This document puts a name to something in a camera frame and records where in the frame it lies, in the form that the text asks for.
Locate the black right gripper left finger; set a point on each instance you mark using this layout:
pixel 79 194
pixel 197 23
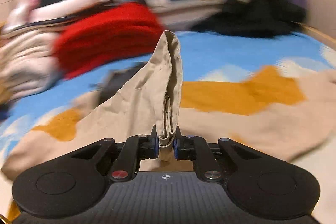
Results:
pixel 130 154

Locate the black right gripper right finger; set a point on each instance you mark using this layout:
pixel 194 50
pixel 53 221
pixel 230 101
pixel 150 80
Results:
pixel 197 150

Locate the beige and mustard jacket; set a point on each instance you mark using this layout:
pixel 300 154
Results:
pixel 284 117

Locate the black clothes pile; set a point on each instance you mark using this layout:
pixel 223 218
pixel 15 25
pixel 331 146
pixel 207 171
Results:
pixel 254 19

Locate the blue white patterned bedsheet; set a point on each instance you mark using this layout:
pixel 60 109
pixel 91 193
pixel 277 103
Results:
pixel 206 57

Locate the red folded blanket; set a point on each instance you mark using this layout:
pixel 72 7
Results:
pixel 128 30

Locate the cream folded quilt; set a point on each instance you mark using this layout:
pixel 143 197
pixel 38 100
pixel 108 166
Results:
pixel 27 64

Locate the white folded blanket stack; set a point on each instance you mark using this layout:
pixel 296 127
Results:
pixel 26 16

